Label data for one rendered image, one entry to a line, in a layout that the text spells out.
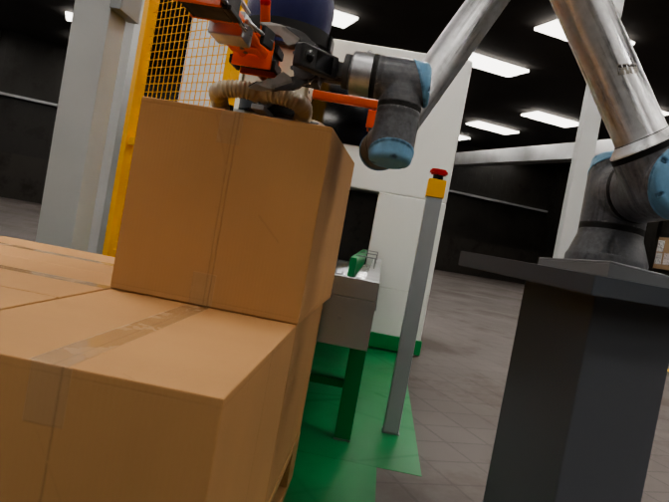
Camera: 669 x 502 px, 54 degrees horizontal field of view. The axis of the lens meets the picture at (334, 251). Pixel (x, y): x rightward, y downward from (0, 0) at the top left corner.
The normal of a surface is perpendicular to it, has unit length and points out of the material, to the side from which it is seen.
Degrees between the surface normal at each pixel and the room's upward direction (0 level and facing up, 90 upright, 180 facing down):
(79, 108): 90
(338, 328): 90
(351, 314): 90
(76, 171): 90
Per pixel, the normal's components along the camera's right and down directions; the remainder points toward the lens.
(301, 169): -0.11, 0.02
